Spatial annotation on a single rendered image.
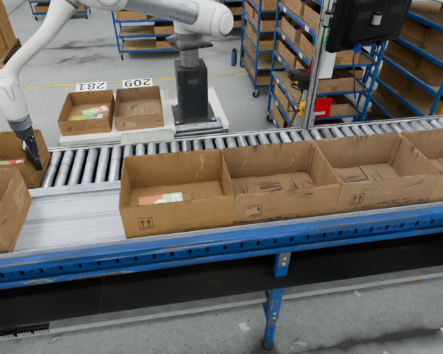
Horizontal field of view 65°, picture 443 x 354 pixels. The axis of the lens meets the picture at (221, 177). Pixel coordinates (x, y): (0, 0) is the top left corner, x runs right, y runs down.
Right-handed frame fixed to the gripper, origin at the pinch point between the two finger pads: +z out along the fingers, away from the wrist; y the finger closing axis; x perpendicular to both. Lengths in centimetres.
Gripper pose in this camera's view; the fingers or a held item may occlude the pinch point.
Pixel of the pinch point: (37, 164)
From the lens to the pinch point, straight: 188.4
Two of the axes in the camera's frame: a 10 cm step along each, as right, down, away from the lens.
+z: 0.0, 7.8, 6.3
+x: -9.9, 1.0, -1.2
